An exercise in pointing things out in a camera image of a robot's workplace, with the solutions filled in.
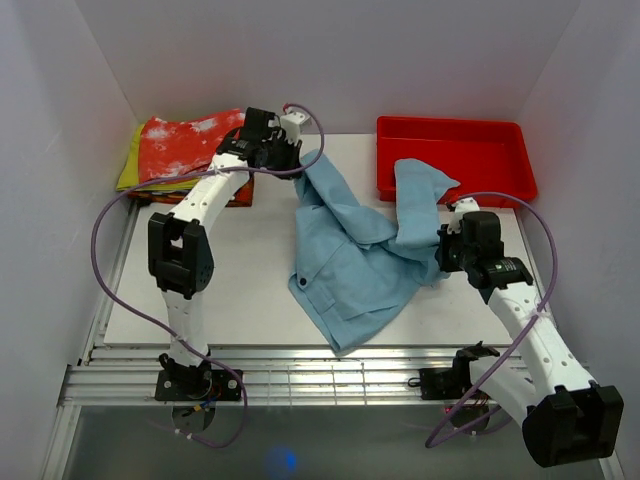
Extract light blue trousers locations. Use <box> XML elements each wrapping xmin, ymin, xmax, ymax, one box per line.
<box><xmin>288</xmin><ymin>151</ymin><xmax>459</xmax><ymax>353</ymax></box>

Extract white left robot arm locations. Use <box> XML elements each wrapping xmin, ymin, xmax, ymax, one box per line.
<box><xmin>148</xmin><ymin>107</ymin><xmax>310</xmax><ymax>400</ymax></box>

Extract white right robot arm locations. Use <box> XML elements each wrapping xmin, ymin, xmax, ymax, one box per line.
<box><xmin>436</xmin><ymin>199</ymin><xmax>624</xmax><ymax>467</ymax></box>

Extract orange patterned folded trousers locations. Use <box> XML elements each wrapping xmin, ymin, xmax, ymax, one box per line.
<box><xmin>128</xmin><ymin>177</ymin><xmax>255</xmax><ymax>207</ymax></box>

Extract red white tie-dye trousers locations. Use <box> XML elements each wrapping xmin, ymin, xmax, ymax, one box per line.
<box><xmin>138</xmin><ymin>109</ymin><xmax>245</xmax><ymax>182</ymax></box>

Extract yellow green folded trousers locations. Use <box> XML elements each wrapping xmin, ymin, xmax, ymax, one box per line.
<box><xmin>116</xmin><ymin>117</ymin><xmax>222</xmax><ymax>191</ymax></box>

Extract red plastic tray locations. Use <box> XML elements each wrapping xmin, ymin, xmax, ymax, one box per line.
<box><xmin>376</xmin><ymin>116</ymin><xmax>538</xmax><ymax>202</ymax></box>

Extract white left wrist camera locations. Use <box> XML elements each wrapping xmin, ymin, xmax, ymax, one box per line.
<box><xmin>279</xmin><ymin>111</ymin><xmax>311</xmax><ymax>145</ymax></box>

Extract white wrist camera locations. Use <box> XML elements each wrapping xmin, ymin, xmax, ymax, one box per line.
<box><xmin>446</xmin><ymin>197</ymin><xmax>480</xmax><ymax>235</ymax></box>
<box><xmin>279</xmin><ymin>111</ymin><xmax>311</xmax><ymax>145</ymax></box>

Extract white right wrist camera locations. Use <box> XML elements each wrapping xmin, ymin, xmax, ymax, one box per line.
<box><xmin>446</xmin><ymin>197</ymin><xmax>480</xmax><ymax>235</ymax></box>

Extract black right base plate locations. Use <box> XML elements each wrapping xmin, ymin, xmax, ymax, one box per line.
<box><xmin>407</xmin><ymin>367</ymin><xmax>472</xmax><ymax>400</ymax></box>

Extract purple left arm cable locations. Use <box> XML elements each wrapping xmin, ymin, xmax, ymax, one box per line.
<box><xmin>90</xmin><ymin>103</ymin><xmax>326</xmax><ymax>449</ymax></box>

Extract aluminium rail frame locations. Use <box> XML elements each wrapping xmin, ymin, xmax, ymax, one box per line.
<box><xmin>44</xmin><ymin>199</ymin><xmax>622</xmax><ymax>479</ymax></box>

